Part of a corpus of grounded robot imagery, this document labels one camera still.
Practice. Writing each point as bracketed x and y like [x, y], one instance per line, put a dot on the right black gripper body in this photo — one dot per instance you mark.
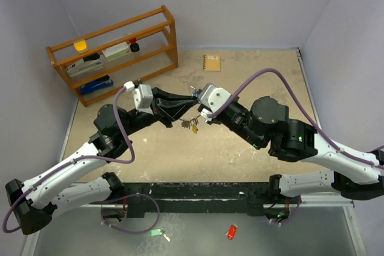
[235, 119]

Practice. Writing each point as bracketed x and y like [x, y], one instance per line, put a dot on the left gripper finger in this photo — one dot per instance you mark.
[174, 110]
[160, 94]

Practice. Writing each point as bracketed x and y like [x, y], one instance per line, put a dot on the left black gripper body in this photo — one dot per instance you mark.
[140, 119]

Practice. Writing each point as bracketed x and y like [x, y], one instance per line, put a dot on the silver metal keyring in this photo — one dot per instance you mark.
[188, 123]

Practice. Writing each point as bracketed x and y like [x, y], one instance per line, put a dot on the yellow tagged key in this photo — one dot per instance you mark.
[194, 128]

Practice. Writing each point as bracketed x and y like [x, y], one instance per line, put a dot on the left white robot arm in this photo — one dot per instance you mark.
[36, 201]

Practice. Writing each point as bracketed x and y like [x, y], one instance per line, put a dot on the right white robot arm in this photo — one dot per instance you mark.
[353, 174]

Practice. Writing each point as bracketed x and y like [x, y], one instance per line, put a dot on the blue stapler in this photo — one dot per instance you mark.
[96, 85]

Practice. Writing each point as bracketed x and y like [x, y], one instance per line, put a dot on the red black bottle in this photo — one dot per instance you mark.
[134, 46]

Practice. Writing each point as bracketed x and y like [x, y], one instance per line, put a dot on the white cardboard box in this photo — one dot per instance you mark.
[117, 51]

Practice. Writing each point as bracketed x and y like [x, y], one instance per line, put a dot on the brown spiral notebook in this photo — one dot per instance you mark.
[212, 63]

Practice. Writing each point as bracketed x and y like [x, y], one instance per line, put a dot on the orange wooden shelf rack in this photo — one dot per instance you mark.
[156, 35]

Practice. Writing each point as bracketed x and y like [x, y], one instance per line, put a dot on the black white stapler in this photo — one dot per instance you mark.
[86, 65]

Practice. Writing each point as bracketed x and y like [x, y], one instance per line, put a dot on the yellow lidded container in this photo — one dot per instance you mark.
[80, 46]

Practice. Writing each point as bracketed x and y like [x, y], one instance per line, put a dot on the green tagged key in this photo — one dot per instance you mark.
[157, 232]

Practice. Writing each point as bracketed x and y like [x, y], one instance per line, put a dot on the red tagged key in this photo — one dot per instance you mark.
[230, 234]

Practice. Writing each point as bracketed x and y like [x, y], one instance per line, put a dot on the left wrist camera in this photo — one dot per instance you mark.
[142, 96]

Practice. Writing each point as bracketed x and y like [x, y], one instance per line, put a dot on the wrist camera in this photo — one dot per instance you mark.
[211, 98]
[142, 96]

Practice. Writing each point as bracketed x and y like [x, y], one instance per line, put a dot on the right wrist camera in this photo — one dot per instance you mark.
[211, 98]

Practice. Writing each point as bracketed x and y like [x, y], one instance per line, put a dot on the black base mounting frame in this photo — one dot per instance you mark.
[250, 198]

